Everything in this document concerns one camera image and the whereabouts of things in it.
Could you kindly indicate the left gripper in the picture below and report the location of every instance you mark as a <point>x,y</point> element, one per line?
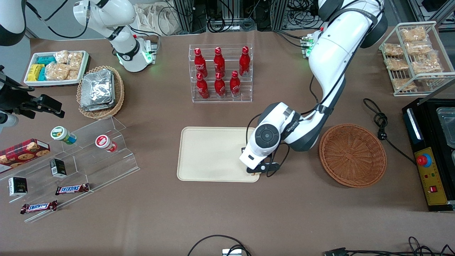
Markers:
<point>243,149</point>

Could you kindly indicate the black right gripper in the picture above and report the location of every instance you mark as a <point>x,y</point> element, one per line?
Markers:
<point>18,103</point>

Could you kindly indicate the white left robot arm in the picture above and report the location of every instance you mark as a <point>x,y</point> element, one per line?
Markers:
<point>330,53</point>

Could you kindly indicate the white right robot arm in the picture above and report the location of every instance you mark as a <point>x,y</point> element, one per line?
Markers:
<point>113,21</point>

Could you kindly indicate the white rectangular snack tray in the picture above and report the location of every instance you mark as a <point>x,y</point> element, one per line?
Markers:
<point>32,84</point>

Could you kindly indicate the cream plastic serving tray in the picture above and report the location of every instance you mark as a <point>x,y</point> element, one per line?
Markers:
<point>209,153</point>

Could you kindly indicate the oval brown wicker basket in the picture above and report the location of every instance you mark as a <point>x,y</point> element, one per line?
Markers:
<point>119,96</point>

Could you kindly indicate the round brown wicker basket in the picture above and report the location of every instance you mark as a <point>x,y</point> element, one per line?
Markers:
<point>352,156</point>

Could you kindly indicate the green lid yogurt cup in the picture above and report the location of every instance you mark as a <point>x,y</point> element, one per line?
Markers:
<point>62,134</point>

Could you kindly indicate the teal snack packet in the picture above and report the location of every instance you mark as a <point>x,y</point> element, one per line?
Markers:
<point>42,75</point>
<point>45,59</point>

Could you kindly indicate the yellow snack packet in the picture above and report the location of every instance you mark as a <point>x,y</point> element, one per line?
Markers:
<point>35,72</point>

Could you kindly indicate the clear bag rice crackers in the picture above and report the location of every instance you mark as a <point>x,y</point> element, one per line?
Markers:
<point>75,60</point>
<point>57,72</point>
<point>61,56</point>
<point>73,74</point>

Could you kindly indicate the red tartan cookie box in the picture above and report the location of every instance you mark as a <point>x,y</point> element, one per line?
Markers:
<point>23,153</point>

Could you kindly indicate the stack of foil containers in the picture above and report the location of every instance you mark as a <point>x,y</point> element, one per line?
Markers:
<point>96,90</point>

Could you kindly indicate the small black green box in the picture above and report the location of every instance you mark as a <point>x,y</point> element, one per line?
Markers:
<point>58,168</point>

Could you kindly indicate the red lid yogurt cup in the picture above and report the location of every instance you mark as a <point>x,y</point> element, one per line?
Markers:
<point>105,143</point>

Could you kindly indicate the clear acrylic bottle rack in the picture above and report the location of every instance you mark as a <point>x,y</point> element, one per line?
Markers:
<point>222,100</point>

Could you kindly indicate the small black white box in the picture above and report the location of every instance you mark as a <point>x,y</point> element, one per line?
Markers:
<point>17,186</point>

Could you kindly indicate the clear acrylic stepped stand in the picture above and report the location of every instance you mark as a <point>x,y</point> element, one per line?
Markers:
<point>99,167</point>

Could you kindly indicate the Snickers chocolate bar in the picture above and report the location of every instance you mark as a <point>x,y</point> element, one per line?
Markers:
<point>39,207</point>
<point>72,188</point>

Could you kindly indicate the red cola bottle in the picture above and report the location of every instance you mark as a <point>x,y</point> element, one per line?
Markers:
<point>220,87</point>
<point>235,86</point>
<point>219,62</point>
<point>244,62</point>
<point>200,64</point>
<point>202,88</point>

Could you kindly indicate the small grey device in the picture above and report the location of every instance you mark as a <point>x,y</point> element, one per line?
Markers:
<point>231,252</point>

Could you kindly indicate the white cloth bag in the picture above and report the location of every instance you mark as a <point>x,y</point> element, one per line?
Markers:
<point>156,17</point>

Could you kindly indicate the bagged fried snack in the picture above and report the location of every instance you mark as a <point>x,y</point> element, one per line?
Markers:
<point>418,48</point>
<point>413,34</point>
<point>397,64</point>
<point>403,84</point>
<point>426,64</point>
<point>393,49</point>

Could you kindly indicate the black sealing machine yellow panel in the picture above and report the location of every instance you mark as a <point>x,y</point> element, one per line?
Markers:
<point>432,167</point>

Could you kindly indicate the aluminium equipment rack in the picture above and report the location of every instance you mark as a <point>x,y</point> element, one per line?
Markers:
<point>188,16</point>

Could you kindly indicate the clear plastic food container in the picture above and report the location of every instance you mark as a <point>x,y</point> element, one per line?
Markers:
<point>447,126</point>

